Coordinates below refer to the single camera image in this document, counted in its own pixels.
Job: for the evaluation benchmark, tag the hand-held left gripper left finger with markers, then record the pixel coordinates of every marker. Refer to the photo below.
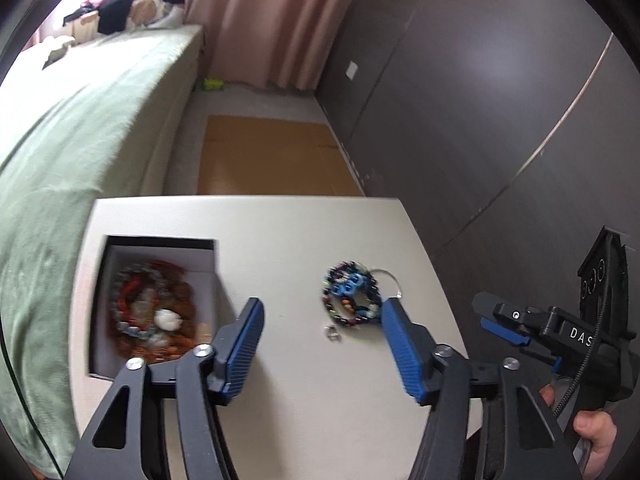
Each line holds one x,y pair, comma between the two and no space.
242,355

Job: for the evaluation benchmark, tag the green bed sheet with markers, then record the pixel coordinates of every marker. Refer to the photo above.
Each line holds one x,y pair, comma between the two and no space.
65,160

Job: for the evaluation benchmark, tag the white wall socket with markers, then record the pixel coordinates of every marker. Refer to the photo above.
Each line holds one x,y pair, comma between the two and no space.
352,70

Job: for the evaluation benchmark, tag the beige bed base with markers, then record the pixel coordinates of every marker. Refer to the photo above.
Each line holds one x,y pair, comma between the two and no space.
175,110

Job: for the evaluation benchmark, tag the brown cardboard sheet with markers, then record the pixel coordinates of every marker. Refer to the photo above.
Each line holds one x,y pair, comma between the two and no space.
275,155

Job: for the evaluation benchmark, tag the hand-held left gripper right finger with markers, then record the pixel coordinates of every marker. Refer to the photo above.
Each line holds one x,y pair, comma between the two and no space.
402,355

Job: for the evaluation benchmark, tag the wide pink curtain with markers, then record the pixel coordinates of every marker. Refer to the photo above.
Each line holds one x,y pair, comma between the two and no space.
270,20

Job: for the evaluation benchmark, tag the dark grey wardrobe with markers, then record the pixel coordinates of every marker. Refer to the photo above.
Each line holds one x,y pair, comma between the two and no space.
475,110

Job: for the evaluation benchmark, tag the thin silver bangle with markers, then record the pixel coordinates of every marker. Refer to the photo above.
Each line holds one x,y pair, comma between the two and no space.
395,280

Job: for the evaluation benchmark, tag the white stone pendant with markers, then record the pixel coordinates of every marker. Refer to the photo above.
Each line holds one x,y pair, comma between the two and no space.
167,319

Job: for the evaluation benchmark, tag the person's right hand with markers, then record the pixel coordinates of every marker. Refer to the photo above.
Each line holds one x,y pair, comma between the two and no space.
595,432

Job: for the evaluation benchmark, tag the black jewelry box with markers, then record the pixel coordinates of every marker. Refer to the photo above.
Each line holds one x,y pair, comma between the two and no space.
160,255

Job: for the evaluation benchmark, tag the small green floor object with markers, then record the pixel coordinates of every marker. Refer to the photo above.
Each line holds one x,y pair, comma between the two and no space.
213,84

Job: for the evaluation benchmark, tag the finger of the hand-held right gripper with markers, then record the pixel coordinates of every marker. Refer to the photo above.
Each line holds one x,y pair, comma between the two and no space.
505,334
510,316

